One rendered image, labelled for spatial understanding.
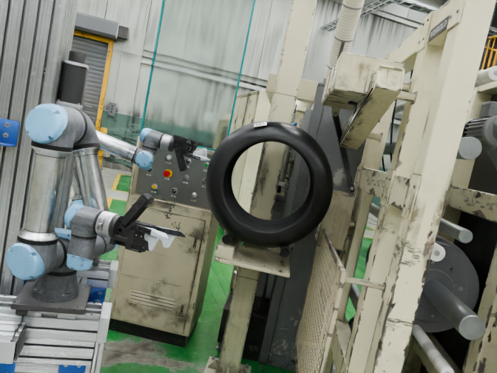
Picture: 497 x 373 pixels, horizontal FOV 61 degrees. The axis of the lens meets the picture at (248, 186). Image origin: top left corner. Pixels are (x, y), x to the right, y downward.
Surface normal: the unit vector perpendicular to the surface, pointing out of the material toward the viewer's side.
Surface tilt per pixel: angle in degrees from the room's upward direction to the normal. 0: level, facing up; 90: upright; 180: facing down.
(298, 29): 90
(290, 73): 90
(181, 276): 90
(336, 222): 90
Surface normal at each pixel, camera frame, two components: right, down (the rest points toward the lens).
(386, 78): -0.03, -0.22
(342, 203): -0.09, 0.09
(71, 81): 0.25, 0.15
